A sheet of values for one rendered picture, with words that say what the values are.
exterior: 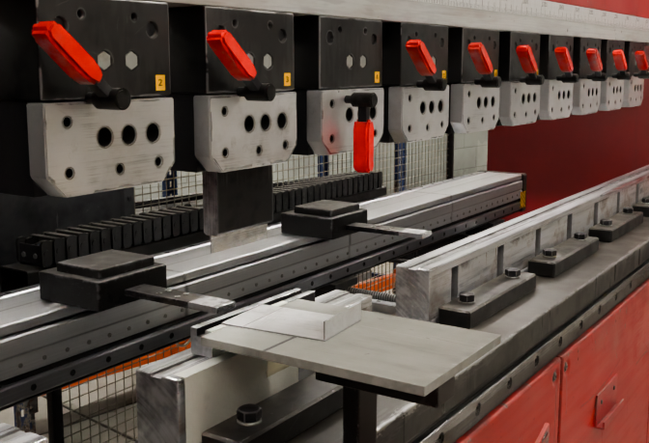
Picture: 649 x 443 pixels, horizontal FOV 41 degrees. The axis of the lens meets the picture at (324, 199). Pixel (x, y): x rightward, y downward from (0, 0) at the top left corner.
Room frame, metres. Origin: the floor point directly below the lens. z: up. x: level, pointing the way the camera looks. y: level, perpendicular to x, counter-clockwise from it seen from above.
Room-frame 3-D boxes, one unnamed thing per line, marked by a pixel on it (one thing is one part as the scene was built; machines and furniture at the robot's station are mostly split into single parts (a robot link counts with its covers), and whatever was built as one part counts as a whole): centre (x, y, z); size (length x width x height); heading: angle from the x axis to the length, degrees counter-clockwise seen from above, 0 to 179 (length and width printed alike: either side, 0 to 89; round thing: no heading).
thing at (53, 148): (0.78, 0.22, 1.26); 0.15 x 0.09 x 0.17; 147
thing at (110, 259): (1.06, 0.22, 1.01); 0.26 x 0.12 x 0.05; 57
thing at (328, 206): (1.50, -0.06, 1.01); 0.26 x 0.12 x 0.05; 57
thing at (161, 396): (1.01, 0.07, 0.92); 0.39 x 0.06 x 0.10; 147
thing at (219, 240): (0.97, 0.10, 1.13); 0.10 x 0.02 x 0.10; 147
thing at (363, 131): (1.06, -0.04, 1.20); 0.04 x 0.02 x 0.10; 57
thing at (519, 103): (1.62, -0.33, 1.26); 0.15 x 0.09 x 0.17; 147
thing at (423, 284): (2.02, -0.60, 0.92); 1.67 x 0.06 x 0.10; 147
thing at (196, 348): (0.99, 0.08, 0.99); 0.20 x 0.03 x 0.03; 147
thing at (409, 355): (0.89, -0.03, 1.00); 0.26 x 0.18 x 0.01; 57
